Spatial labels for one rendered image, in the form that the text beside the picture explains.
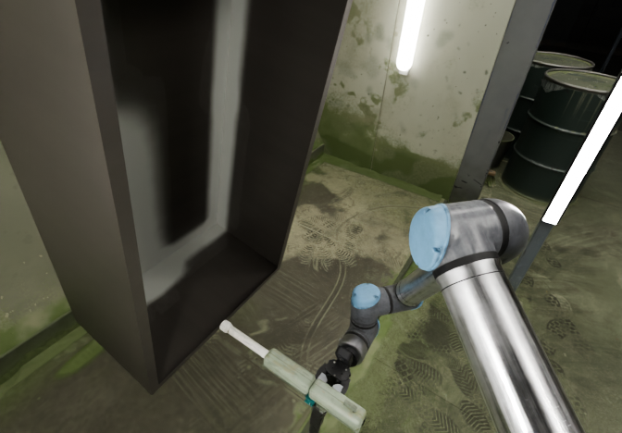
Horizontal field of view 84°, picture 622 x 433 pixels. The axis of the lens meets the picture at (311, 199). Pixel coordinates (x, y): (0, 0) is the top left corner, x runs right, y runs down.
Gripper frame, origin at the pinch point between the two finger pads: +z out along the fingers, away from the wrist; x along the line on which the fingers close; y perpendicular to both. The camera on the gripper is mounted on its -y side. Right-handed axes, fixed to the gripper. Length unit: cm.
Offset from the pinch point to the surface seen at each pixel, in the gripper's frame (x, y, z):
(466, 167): -4, -9, -197
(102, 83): 27, -81, 31
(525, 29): -4, -97, -186
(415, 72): 48, -61, -192
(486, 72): 6, -71, -190
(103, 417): 71, 54, 23
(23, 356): 115, 51, 27
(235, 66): 61, -72, -29
